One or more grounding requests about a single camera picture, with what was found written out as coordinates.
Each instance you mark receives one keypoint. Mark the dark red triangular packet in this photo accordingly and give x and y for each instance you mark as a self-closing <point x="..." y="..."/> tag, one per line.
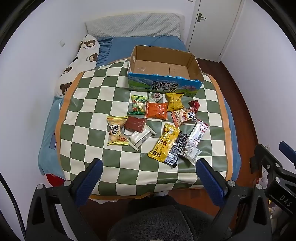
<point x="194" y="105"/>

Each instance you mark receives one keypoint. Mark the person's grey fleece trousers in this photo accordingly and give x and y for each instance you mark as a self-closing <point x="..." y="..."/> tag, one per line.
<point x="161" y="222"/>

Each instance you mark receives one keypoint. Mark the white wrapped snack bar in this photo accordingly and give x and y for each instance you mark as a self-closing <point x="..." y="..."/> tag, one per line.
<point x="140" y="138"/>

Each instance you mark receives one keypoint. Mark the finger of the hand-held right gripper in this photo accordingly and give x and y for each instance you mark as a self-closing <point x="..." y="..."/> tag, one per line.
<point x="266" y="160"/>
<point x="288" y="148"/>

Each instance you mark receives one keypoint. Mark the red cloth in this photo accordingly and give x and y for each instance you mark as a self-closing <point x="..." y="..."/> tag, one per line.
<point x="54" y="180"/>

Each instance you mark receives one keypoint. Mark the panda print snack packet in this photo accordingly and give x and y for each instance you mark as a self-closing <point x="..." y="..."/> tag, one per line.
<point x="183" y="117"/>

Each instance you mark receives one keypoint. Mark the yellow biscuit packet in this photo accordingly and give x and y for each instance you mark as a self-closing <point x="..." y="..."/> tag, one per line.
<point x="116" y="133"/>

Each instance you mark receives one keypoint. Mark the green candy packet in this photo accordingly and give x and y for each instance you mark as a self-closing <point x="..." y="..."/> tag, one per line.
<point x="138" y="105"/>

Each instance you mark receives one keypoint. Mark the black snack packet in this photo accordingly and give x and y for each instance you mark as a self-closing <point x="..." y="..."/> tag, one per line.
<point x="177" y="150"/>

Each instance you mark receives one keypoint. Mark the white door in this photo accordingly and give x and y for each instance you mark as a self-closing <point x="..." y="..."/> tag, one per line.
<point x="212" y="30"/>

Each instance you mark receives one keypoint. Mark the large yellow snack packet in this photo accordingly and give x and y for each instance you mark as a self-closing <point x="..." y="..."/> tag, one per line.
<point x="164" y="143"/>

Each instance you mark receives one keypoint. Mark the dark red flat packet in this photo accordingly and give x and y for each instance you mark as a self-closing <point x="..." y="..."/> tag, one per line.
<point x="135" y="124"/>

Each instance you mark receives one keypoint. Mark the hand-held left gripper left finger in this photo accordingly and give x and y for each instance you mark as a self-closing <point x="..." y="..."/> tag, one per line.
<point x="90" y="178"/>

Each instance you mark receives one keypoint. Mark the blue phone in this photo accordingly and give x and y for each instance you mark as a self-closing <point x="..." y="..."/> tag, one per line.
<point x="53" y="141"/>

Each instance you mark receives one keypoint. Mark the long red white packet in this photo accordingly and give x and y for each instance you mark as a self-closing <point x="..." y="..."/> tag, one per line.
<point x="197" y="133"/>

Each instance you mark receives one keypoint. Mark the printed cardboard box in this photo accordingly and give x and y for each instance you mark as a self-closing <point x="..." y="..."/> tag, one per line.
<point x="161" y="87"/>

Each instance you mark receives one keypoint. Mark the yellow crinkled snack packet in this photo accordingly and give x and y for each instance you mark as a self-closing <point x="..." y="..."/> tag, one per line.
<point x="174" y="102"/>

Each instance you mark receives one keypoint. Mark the blue bed sheet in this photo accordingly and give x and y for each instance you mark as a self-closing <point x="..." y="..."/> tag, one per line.
<point x="141" y="42"/>

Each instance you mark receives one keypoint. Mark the bear print pillow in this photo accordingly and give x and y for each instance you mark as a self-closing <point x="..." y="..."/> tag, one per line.
<point x="76" y="67"/>

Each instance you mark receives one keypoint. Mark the clear plastic bottle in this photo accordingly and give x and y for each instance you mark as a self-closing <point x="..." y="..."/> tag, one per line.
<point x="263" y="182"/>

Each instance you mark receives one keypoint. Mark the white textured pillow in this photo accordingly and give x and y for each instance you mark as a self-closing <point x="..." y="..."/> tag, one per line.
<point x="134" y="25"/>

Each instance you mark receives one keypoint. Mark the orange snack packet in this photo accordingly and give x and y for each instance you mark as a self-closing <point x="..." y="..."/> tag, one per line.
<point x="157" y="111"/>

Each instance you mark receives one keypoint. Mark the small clear snack packet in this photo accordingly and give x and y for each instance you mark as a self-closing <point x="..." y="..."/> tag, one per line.
<point x="190" y="153"/>

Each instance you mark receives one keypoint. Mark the green white checkered mat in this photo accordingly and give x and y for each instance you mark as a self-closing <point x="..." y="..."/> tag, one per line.
<point x="92" y="111"/>

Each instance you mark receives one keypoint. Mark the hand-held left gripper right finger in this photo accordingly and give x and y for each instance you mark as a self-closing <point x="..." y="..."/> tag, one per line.
<point x="209" y="179"/>

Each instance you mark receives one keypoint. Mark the small white snack packet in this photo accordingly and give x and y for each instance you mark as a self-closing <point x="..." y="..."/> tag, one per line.
<point x="154" y="97"/>

